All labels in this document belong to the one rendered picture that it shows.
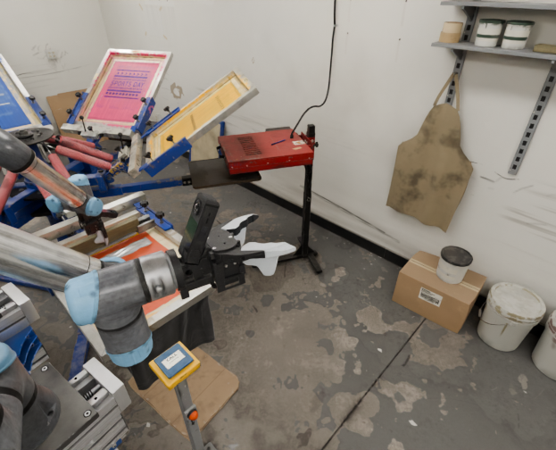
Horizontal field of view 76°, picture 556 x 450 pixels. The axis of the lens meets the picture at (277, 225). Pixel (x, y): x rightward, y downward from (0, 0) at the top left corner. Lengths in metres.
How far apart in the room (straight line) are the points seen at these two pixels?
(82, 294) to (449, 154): 2.37
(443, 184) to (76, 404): 2.38
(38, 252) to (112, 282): 0.16
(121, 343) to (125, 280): 0.12
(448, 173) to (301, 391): 1.70
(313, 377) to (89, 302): 1.97
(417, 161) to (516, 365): 1.48
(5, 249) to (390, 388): 2.18
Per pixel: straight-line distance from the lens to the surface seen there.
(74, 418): 1.00
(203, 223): 0.57
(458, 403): 2.57
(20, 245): 0.69
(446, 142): 2.62
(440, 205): 2.78
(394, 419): 2.39
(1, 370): 0.86
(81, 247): 1.87
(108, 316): 0.61
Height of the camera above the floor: 2.06
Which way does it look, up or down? 35 degrees down
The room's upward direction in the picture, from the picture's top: straight up
